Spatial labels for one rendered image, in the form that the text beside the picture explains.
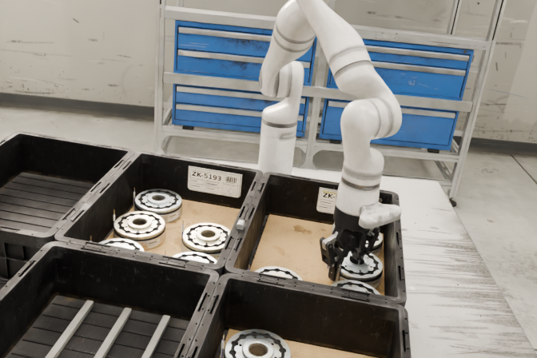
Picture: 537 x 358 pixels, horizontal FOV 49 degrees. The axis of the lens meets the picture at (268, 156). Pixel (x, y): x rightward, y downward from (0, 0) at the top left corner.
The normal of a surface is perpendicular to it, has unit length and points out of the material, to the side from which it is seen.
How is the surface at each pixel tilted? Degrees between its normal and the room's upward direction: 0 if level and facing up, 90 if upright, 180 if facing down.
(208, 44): 90
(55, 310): 0
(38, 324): 0
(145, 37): 90
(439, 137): 90
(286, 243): 0
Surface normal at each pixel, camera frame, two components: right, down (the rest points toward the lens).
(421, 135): -0.01, 0.41
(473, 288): 0.10, -0.91
